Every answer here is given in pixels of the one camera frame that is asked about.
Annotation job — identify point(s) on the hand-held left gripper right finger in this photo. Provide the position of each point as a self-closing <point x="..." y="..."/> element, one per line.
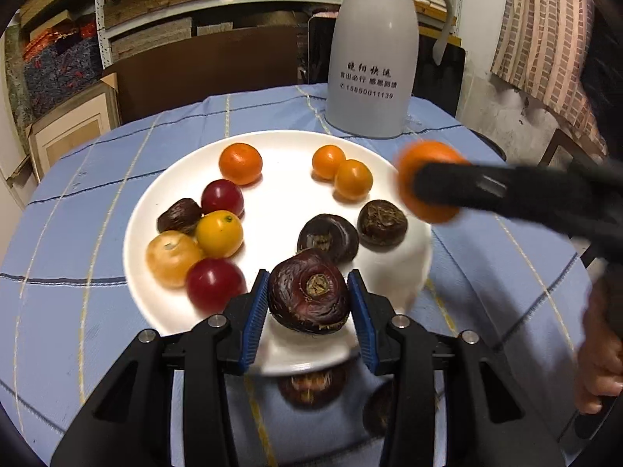
<point x="364" y="326"/>

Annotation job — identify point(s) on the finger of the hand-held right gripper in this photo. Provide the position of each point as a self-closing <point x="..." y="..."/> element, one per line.
<point x="486" y="187"/>

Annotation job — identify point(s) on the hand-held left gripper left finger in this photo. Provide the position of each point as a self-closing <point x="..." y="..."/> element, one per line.
<point x="255" y="321"/>

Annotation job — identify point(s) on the dark red plum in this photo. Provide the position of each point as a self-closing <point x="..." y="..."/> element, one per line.
<point x="215" y="284"/>
<point x="222" y="198"/>

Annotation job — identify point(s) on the dark brown water chestnut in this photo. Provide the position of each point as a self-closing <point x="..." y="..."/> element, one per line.
<point x="327" y="238"/>
<point x="311" y="386"/>
<point x="382" y="226"/>
<point x="309" y="296"/>
<point x="179" y="215"/>
<point x="379" y="408"/>

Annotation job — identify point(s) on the large orange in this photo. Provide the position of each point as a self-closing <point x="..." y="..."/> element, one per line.
<point x="428" y="153"/>

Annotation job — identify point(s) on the pale yellow round fruit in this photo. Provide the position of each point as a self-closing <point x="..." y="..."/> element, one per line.
<point x="173" y="258"/>

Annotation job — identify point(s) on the white oval plate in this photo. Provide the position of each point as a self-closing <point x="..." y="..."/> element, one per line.
<point x="287" y="194"/>

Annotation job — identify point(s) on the orange-yellow citrus fruit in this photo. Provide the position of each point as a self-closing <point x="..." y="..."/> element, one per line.
<point x="353" y="180"/>

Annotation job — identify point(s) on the tangerine with green stem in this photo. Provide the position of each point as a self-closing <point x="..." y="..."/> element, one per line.
<point x="240" y="163"/>

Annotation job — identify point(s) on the small round orange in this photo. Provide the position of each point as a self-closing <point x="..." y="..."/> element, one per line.
<point x="328" y="161"/>

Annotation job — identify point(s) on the person's right hand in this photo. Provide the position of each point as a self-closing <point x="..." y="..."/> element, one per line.
<point x="596" y="360"/>

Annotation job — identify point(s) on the dark wooden chair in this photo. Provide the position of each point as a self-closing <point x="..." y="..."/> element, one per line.
<point x="567" y="145"/>

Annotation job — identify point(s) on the brick pattern cloth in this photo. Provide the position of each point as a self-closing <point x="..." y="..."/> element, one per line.
<point x="545" y="44"/>

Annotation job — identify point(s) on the white thermos jug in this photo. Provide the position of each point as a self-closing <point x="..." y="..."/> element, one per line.
<point x="370" y="48"/>

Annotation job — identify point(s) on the blue plaid tablecloth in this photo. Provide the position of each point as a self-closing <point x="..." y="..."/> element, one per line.
<point x="73" y="233"/>

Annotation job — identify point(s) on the white metal shelf rack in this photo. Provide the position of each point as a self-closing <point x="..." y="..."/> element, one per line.
<point x="146" y="22"/>

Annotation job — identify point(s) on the blue patterned fabric box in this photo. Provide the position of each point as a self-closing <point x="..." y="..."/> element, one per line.
<point x="58" y="70"/>

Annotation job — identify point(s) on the cardboard box with frame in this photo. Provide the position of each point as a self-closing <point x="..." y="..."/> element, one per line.
<point x="73" y="124"/>

